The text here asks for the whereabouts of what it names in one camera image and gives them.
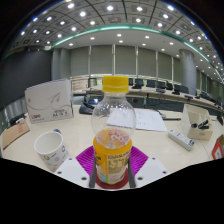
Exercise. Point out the flat brown cardboard envelope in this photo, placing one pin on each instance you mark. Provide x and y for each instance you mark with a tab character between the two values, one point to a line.
15	133

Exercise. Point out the ceiling lights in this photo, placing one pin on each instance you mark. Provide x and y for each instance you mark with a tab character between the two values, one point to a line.
110	7

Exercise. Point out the brown box with red label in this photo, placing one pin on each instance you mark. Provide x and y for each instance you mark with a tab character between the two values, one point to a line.
219	148

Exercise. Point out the long curved conference desk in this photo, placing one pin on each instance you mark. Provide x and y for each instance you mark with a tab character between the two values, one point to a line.
166	95

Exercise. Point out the white paper carton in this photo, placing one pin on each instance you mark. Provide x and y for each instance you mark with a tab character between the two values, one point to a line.
48	101

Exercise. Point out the clear yellow-capped drink bottle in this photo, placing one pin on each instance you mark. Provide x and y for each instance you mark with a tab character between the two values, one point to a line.
113	116

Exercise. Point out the black desk device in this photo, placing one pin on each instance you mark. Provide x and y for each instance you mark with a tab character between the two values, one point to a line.
17	118

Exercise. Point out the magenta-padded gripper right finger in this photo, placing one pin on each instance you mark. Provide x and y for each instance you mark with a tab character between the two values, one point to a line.
140	160

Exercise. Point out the white paper sheets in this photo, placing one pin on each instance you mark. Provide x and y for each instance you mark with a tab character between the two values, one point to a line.
150	120

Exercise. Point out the black flat tray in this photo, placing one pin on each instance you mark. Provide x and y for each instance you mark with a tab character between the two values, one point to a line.
86	107

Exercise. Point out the open white cardboard box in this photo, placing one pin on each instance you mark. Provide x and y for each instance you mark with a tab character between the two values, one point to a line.
196	123

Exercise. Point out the white power strip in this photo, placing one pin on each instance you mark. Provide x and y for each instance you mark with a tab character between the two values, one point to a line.
181	139

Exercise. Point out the white patterned cup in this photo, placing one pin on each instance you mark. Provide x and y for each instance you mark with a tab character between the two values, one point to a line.
51	150

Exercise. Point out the row of black office chairs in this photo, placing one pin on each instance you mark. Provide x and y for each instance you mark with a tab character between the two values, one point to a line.
161	84

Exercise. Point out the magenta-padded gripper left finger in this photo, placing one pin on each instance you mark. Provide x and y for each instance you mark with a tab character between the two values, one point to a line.
85	160

